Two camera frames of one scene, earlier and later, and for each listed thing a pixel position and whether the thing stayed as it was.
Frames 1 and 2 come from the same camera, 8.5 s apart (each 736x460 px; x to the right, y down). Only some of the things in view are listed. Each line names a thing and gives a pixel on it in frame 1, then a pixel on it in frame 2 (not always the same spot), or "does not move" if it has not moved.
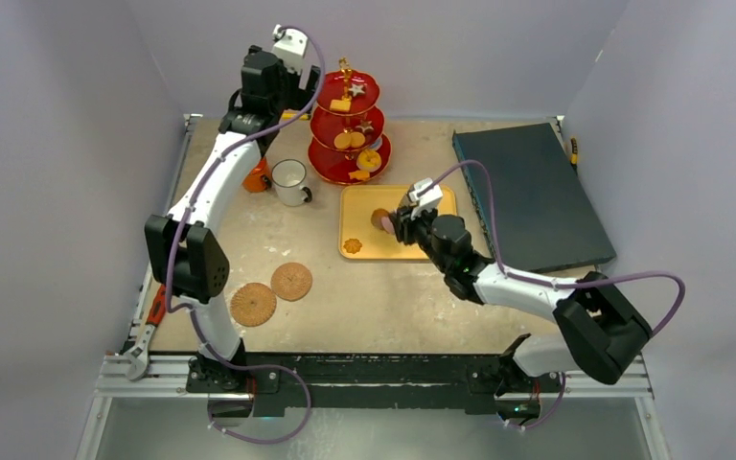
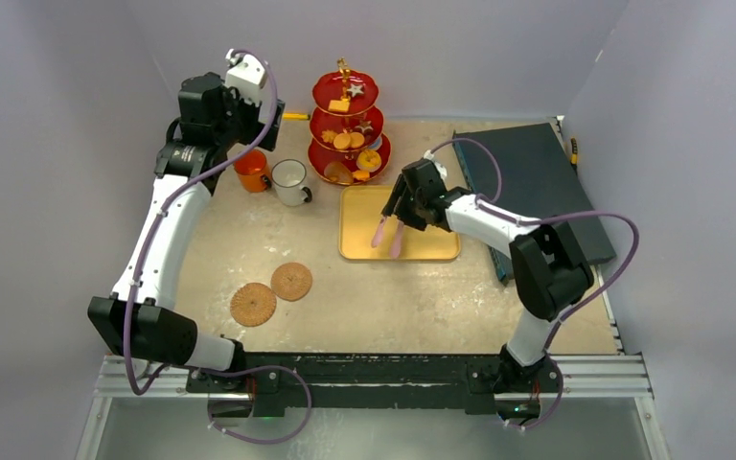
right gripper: x=402 y=224 -> x=408 y=204
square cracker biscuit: x=340 y=105 does not move
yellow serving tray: x=363 y=214 does not move
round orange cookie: x=356 y=140 does not move
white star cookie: x=356 y=88 does not move
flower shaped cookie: x=353 y=245 -> x=329 y=135
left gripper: x=302 y=98 -> x=256 y=127
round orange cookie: x=342 y=140 does not move
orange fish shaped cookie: x=361 y=174 does not move
